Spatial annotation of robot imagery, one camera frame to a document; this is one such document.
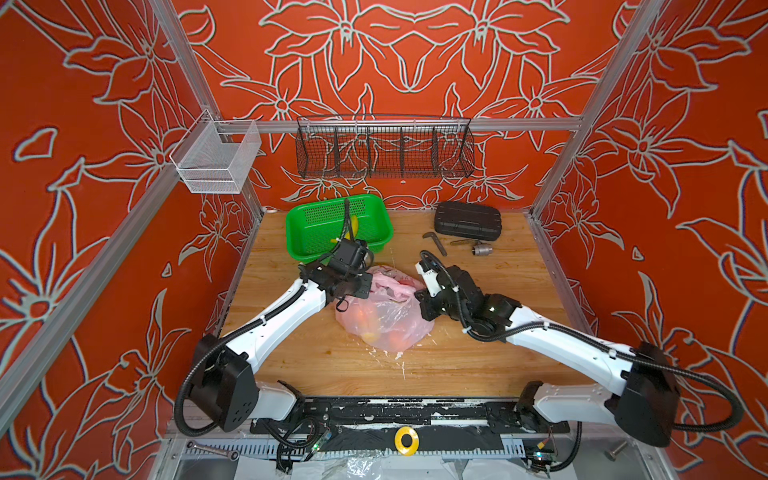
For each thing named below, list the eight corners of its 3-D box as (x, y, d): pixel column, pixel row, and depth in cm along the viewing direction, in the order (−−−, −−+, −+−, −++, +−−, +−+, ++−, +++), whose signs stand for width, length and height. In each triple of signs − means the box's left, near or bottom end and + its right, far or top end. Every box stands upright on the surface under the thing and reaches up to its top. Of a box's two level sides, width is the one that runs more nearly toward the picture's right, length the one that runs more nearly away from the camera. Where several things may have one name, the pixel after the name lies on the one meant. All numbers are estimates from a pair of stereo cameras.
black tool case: (437, 240, 112) (439, 230, 107) (432, 208, 123) (434, 198, 118) (501, 240, 111) (506, 229, 107) (490, 208, 123) (494, 197, 118)
